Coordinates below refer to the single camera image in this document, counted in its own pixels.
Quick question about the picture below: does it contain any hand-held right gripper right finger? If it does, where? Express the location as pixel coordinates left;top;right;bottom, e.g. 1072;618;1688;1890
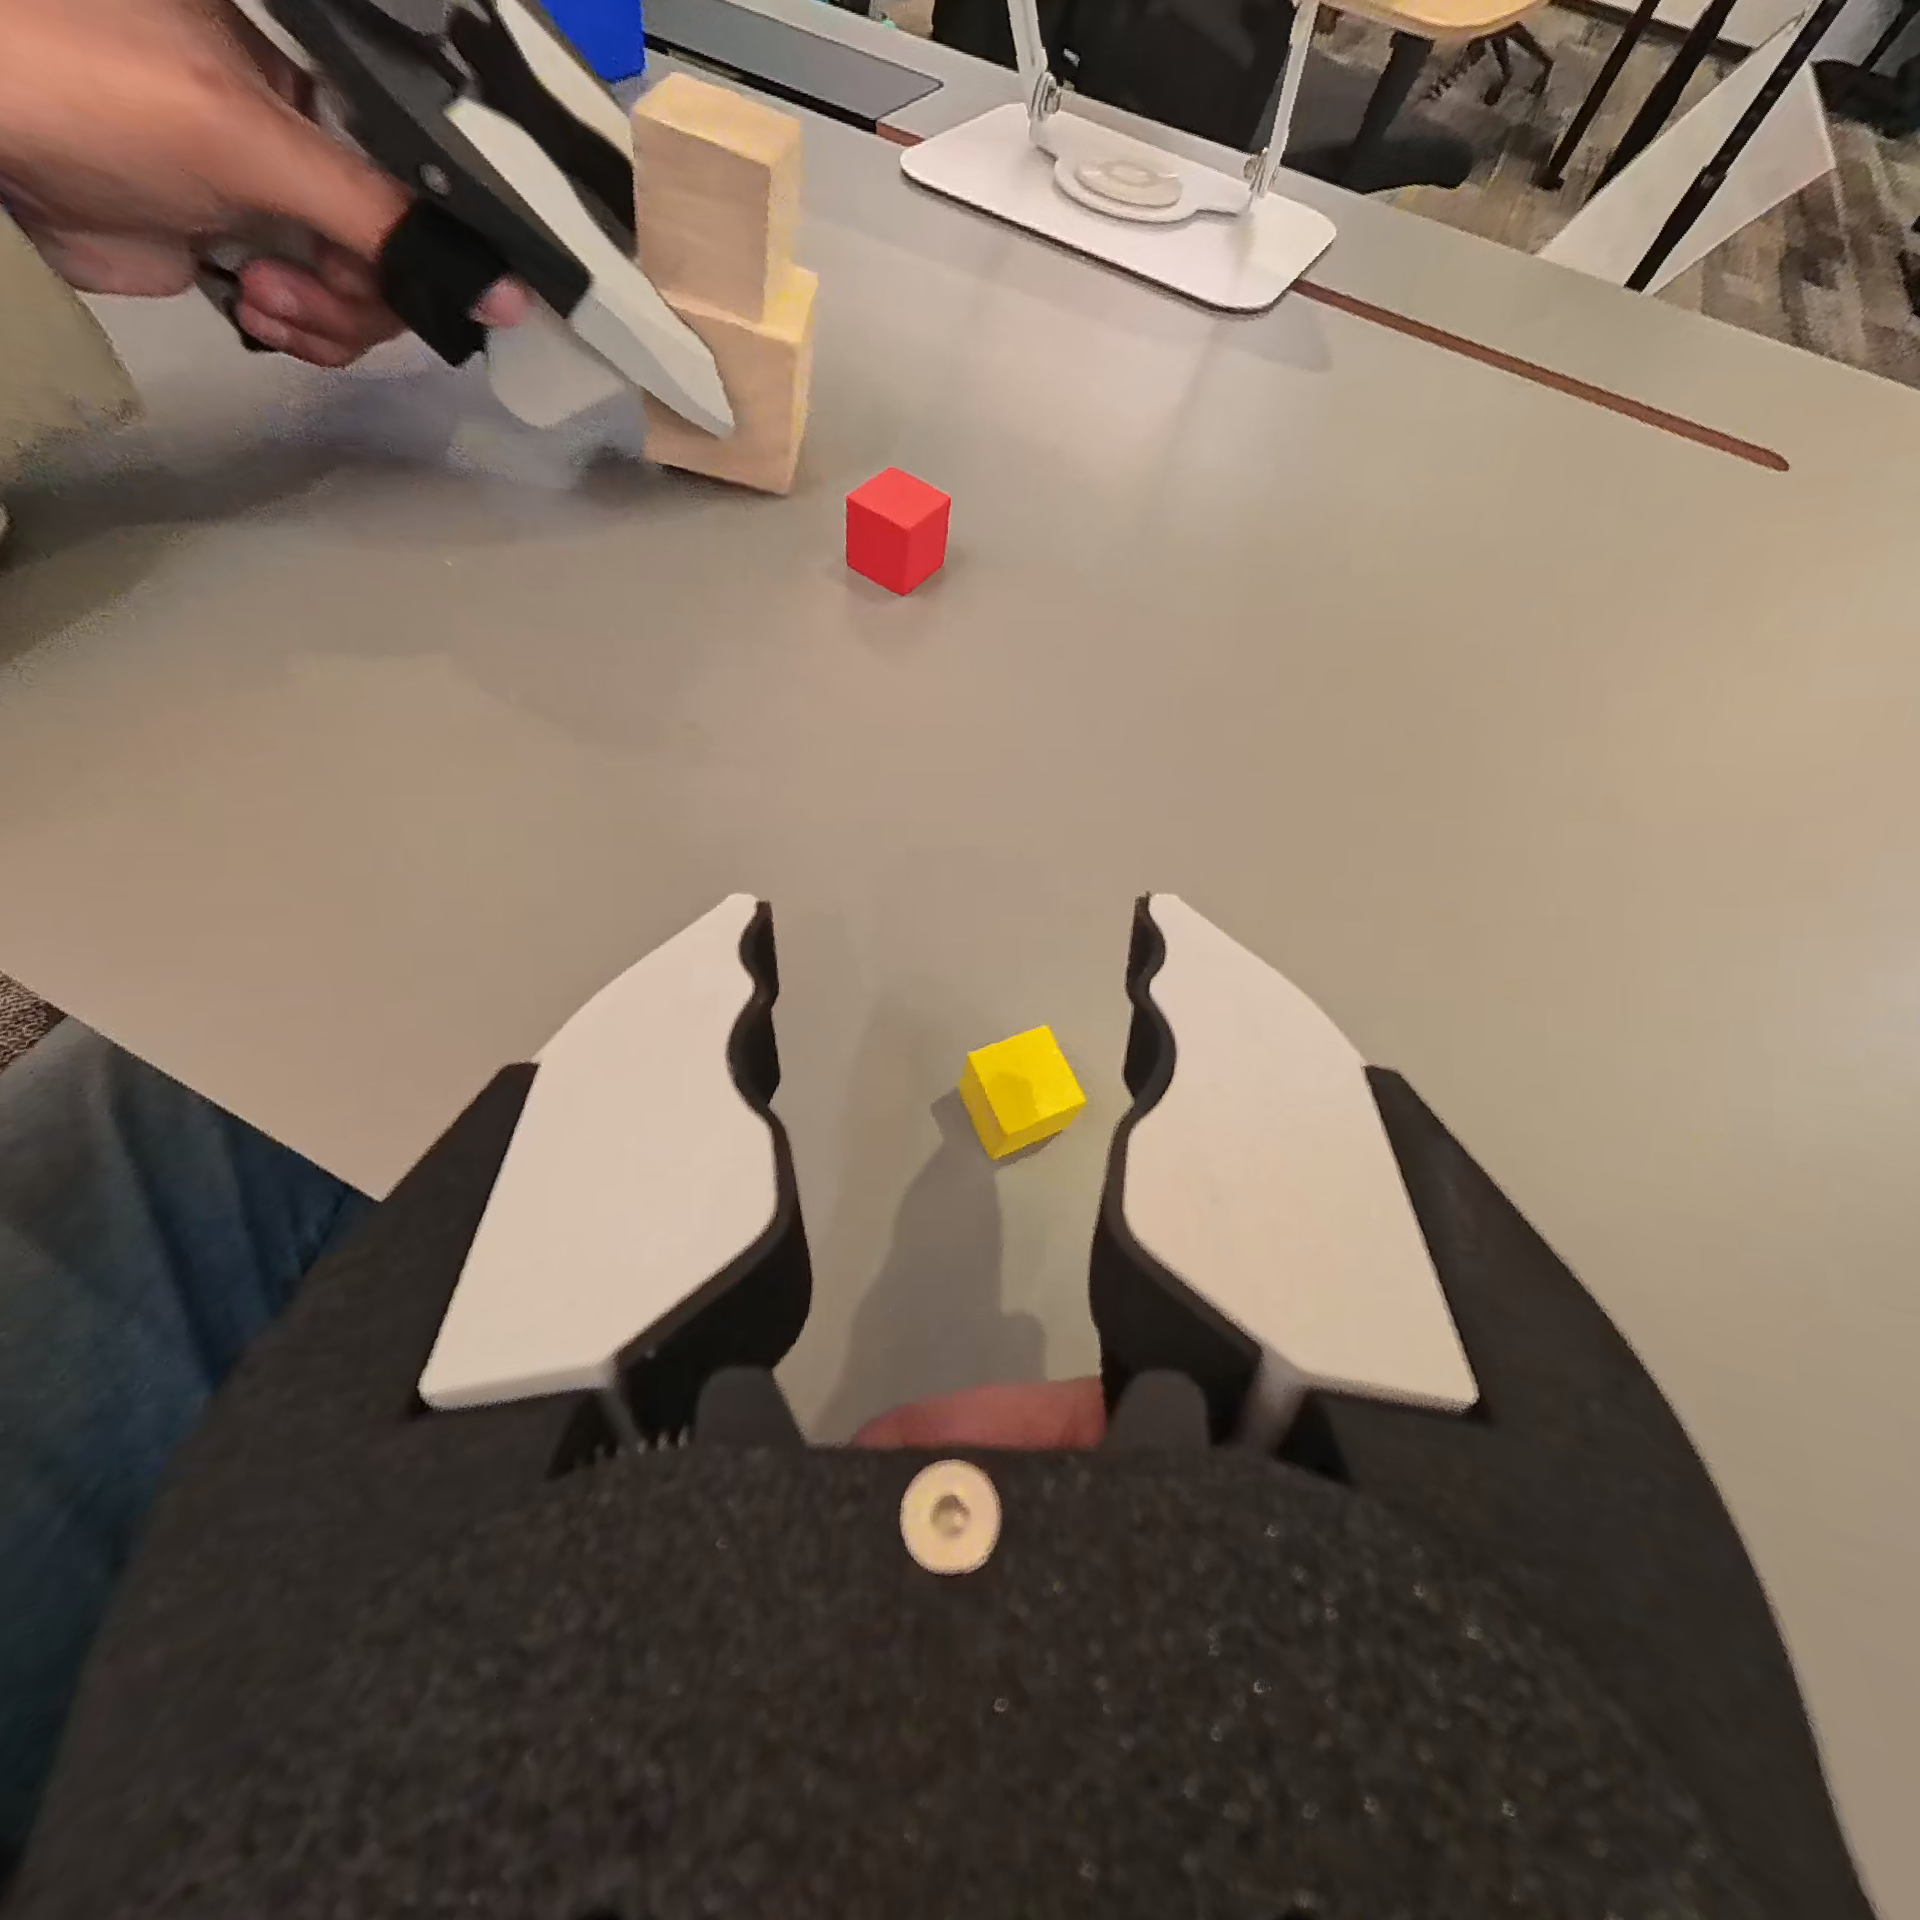
1091;892;1481;1424

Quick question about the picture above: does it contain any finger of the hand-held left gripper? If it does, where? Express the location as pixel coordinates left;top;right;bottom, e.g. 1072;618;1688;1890
489;0;640;261
446;110;743;442

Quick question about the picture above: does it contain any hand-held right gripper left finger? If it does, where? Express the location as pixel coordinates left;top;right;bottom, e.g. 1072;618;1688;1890
419;896;816;1417

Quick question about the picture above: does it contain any blue plastic bin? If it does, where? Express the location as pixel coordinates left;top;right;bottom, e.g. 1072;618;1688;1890
542;0;648;82

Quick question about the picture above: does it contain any medium wooden cube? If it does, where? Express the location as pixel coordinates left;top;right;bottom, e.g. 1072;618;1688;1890
630;76;807;317

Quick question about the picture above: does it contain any large wooden cube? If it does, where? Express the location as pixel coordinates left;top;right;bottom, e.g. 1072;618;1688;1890
640;265;820;496

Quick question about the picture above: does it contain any yellow wooden cube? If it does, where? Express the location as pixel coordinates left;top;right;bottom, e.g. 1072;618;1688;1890
960;1024;1091;1163

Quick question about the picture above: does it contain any red wooden cube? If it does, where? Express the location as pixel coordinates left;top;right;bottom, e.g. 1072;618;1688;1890
843;467;956;597

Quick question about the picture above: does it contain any person's left hand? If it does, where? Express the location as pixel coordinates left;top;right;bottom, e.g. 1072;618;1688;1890
0;0;559;369

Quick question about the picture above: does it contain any person's trouser leg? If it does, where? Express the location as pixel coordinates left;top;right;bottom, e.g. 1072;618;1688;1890
0;1021;377;1862

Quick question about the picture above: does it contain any white folding stand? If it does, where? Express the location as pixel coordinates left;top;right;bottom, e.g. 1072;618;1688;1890
901;0;1340;314

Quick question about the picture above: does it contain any black office chair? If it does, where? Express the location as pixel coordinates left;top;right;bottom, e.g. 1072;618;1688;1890
931;0;1413;187

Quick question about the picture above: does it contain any wooden display board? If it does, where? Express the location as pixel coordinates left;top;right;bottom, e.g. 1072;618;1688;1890
1321;0;1557;38

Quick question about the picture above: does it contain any white slanted panel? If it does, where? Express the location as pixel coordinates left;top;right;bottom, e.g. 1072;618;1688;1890
1541;17;1838;293

